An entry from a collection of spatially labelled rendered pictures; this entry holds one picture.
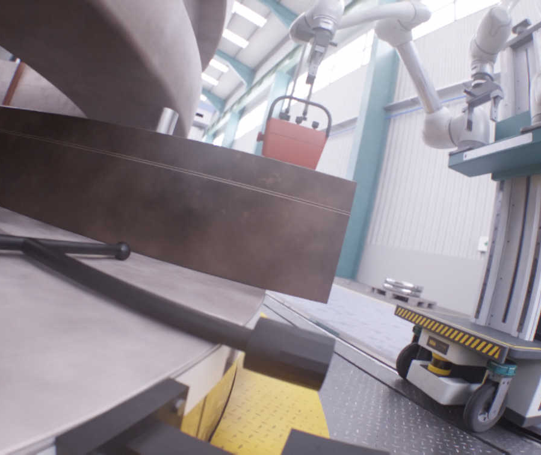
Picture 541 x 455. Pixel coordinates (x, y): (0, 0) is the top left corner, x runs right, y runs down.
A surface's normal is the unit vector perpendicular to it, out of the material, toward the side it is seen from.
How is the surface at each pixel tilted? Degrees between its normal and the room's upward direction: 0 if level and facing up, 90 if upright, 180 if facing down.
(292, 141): 97
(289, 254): 90
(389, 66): 90
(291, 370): 100
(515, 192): 90
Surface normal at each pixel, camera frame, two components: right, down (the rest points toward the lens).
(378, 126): 0.40, 0.06
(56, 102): -0.19, -0.10
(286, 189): 0.03, -0.04
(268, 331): 0.09, -0.78
